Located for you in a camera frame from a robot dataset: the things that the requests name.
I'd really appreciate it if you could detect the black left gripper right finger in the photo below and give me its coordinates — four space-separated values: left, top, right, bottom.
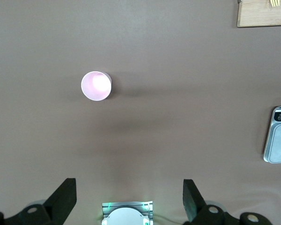
183 179 274 225

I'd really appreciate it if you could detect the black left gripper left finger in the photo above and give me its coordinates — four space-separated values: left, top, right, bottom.
0 178 77 225

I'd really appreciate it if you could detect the pink plastic cup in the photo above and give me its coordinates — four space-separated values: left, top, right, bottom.
81 71 113 102

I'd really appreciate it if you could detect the wooden cutting board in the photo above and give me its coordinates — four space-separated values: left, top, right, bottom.
236 0 281 28

